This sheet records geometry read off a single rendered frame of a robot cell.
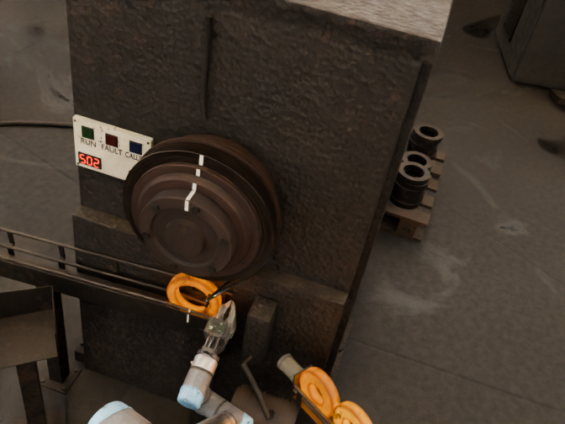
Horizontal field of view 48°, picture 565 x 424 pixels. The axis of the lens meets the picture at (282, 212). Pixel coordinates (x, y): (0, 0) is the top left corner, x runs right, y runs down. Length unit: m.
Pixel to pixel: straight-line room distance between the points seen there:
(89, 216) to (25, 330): 0.42
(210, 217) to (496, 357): 1.97
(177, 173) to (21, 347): 0.83
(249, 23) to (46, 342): 1.21
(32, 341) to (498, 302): 2.35
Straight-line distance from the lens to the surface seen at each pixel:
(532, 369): 3.37
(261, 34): 1.66
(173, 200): 1.73
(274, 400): 2.20
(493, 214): 4.16
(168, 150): 1.75
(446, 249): 3.75
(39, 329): 2.27
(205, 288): 2.07
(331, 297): 2.05
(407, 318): 3.29
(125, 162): 2.03
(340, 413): 1.95
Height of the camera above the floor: 2.35
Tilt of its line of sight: 40 degrees down
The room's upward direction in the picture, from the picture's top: 11 degrees clockwise
